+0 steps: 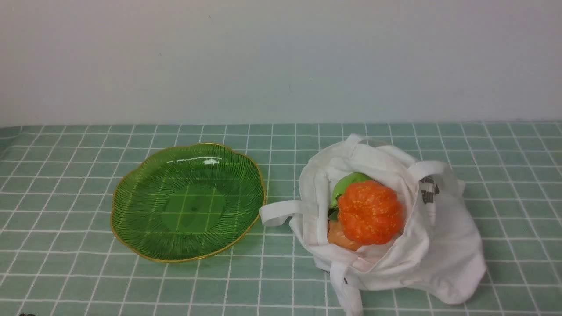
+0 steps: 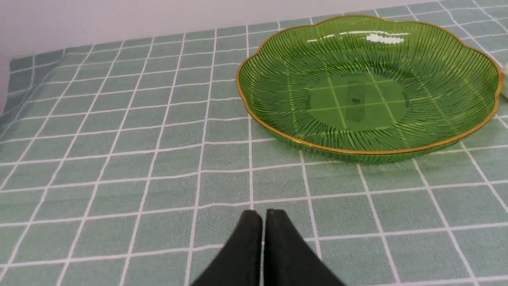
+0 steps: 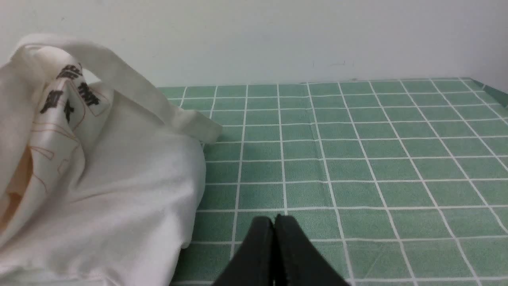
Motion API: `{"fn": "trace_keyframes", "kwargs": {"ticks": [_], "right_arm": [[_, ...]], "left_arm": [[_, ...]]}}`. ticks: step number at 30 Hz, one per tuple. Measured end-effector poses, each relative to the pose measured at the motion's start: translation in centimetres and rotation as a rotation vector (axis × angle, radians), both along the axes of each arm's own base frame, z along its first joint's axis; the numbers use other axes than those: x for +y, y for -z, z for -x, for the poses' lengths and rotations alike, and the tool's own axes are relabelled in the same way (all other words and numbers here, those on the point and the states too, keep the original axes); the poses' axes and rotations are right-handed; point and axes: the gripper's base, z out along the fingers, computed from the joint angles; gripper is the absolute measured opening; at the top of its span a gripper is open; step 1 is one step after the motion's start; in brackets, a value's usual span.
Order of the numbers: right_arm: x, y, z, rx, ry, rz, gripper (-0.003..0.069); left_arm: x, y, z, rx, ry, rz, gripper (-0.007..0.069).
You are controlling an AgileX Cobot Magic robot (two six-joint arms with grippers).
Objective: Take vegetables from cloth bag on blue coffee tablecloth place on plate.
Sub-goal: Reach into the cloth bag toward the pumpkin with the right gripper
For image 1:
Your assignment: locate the orange bumpy pumpkin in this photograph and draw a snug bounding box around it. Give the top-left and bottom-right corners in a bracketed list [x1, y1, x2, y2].
[337, 180, 405, 246]

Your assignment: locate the white cloth tote bag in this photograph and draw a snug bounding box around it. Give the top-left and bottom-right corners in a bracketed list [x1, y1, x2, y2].
[259, 134, 486, 316]

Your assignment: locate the green pepper vegetable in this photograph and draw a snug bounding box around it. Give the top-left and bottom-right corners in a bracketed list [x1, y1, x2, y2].
[330, 172, 373, 209]

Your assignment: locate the green glass plate gold rim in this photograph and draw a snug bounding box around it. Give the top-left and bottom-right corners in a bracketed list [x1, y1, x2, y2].
[110, 143, 267, 263]

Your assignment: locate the green checkered tablecloth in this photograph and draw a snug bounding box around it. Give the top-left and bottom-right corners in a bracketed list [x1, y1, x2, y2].
[0, 121, 562, 316]

